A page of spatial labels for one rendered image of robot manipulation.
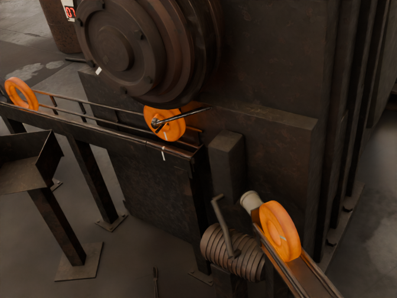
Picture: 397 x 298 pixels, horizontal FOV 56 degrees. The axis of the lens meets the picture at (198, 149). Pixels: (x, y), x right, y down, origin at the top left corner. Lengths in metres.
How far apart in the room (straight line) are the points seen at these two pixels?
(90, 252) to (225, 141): 1.10
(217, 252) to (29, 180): 0.77
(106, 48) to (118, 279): 1.15
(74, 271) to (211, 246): 0.91
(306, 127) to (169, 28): 0.45
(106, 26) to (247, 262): 0.77
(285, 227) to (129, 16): 0.62
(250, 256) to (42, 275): 1.17
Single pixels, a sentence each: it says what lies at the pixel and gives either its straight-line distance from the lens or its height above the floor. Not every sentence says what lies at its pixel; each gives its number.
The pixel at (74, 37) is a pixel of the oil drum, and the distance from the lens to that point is 4.07.
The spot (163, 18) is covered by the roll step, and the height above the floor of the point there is 1.20.
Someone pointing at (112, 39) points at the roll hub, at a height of 1.15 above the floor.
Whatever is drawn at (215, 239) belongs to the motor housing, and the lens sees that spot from 1.24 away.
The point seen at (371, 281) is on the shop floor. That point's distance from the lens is 1.82.
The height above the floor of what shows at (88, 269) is 0.01.
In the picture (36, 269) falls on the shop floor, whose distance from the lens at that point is 2.09.
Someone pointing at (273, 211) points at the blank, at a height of 0.78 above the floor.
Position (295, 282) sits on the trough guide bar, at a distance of 0.95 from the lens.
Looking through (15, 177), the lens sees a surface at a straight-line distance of 1.63.
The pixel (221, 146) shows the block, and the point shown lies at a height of 0.80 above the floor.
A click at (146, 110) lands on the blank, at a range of 1.28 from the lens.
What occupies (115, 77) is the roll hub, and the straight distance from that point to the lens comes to 1.12.
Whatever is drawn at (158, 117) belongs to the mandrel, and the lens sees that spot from 1.23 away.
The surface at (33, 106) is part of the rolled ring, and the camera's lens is 1.92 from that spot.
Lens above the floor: 1.51
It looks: 39 degrees down
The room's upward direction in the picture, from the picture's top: 10 degrees counter-clockwise
